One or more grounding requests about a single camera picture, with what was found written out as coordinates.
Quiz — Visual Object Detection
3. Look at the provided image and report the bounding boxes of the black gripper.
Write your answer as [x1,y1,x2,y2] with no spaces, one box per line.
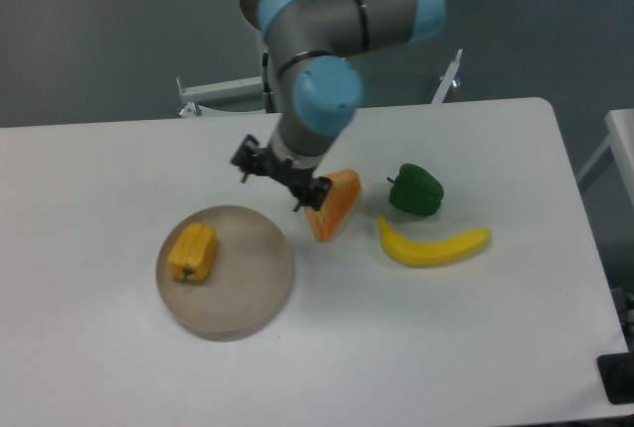
[231,135,332,212]

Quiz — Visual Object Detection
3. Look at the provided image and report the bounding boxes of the yellow toy bell pepper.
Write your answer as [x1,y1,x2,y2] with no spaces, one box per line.
[167,223,218,283]

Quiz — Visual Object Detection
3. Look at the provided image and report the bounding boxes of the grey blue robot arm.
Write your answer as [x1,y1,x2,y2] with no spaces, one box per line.
[232,0,447,210]

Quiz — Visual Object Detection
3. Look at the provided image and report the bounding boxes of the beige round plate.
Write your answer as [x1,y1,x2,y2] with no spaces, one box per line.
[156,205,293,341]

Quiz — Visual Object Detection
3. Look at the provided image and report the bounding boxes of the green toy bell pepper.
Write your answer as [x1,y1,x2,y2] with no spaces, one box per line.
[388,163,445,217]

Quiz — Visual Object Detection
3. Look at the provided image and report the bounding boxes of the orange toy sandwich wedge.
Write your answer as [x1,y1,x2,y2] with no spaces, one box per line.
[304,169,362,243]

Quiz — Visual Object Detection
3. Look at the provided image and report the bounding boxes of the yellow toy banana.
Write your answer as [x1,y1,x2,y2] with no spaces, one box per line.
[377,216,492,267]

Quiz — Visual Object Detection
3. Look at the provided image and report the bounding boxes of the white side table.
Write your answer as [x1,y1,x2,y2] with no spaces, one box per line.
[576,109,633,192]

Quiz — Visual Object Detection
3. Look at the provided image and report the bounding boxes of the black device at edge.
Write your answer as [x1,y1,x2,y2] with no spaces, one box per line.
[596,353,633,405]

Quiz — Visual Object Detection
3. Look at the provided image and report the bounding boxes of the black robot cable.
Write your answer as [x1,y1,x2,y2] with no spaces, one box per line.
[261,50,278,114]

